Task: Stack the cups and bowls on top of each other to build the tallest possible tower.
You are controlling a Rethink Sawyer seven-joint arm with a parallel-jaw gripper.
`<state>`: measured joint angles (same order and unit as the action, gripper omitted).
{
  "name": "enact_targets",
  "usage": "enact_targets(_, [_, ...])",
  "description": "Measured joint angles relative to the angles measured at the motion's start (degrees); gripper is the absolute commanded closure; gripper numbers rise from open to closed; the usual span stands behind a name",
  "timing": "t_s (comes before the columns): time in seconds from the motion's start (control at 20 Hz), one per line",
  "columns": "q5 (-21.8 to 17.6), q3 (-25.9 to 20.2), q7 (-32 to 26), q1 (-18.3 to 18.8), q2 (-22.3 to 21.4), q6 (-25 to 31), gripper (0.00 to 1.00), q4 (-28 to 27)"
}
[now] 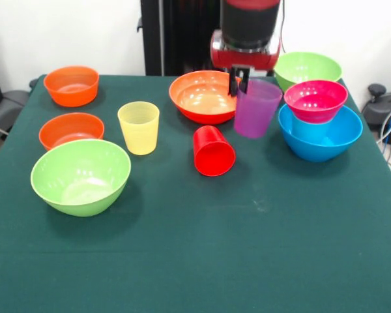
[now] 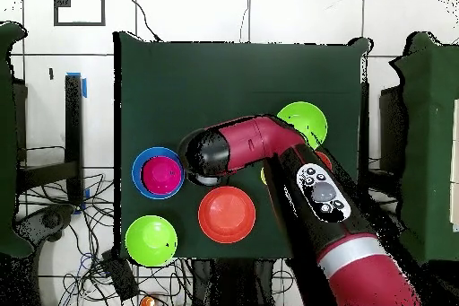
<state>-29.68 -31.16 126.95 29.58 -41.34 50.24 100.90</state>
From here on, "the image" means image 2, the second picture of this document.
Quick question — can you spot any black stool frame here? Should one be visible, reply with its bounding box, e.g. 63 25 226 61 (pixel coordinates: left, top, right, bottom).
13 73 85 206

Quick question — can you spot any blue bowl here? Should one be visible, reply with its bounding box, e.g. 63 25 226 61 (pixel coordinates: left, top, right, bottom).
131 146 186 200

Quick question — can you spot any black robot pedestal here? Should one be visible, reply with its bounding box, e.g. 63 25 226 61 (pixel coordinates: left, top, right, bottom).
191 258 275 306

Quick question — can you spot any green covered side table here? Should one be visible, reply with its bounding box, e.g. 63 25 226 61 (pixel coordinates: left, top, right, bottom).
0 21 35 258
389 31 459 264

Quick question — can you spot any thin floor cable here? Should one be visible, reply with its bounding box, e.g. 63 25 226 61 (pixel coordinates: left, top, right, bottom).
238 0 251 43

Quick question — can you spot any bundle of floor cables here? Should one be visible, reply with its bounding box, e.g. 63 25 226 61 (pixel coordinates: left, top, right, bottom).
17 172 195 306

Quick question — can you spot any black power box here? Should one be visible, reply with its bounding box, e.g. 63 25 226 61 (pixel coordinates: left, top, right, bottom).
100 249 140 302

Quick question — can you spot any green bowl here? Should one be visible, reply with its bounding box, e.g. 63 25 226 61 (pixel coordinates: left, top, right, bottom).
276 101 328 150
124 214 179 268

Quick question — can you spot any black chair base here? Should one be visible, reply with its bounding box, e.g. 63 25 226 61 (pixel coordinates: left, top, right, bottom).
13 204 76 244

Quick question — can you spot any dark green table cloth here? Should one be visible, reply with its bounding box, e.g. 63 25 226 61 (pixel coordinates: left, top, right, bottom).
113 31 370 263

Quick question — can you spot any large orange bowl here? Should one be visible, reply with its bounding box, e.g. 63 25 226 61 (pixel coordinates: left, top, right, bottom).
197 186 257 245

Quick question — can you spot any small orange bowl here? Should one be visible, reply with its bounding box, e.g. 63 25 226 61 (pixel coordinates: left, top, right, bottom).
314 150 333 171

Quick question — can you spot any pink bowl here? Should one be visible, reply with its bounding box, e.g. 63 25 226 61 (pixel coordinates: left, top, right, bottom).
141 155 185 195

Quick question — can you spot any black floor cable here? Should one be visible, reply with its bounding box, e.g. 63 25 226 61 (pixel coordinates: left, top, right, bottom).
126 0 161 42

